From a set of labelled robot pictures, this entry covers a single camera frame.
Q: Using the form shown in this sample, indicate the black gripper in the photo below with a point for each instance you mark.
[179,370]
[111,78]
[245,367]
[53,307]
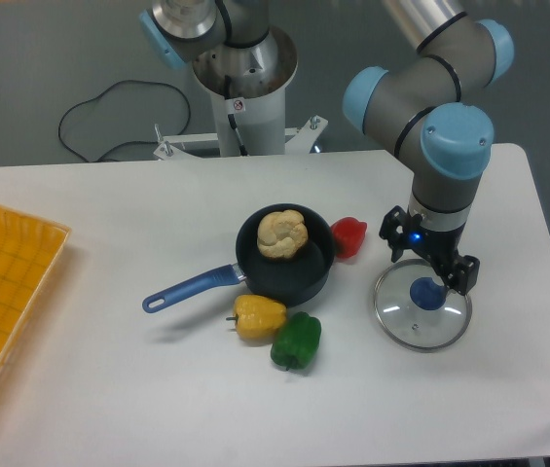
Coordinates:
[440,249]

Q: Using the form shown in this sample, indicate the glass pot lid blue knob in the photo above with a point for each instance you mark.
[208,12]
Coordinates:
[416,310]

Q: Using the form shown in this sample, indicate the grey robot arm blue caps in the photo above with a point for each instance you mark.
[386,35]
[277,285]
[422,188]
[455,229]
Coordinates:
[416,114]

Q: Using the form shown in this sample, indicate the red bell pepper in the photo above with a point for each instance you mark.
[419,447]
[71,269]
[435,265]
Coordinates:
[349,234]

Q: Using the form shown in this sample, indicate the beige bread roll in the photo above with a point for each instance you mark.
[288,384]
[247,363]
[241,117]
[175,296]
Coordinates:
[282,234]

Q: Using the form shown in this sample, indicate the green bell pepper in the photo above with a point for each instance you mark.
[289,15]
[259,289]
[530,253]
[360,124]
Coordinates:
[297,342]

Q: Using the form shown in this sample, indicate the yellow bell pepper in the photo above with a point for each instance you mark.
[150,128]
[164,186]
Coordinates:
[257,317]

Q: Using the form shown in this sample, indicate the black pan blue handle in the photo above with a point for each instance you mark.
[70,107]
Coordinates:
[292,282]

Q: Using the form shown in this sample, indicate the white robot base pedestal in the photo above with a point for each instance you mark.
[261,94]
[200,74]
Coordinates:
[246,87]

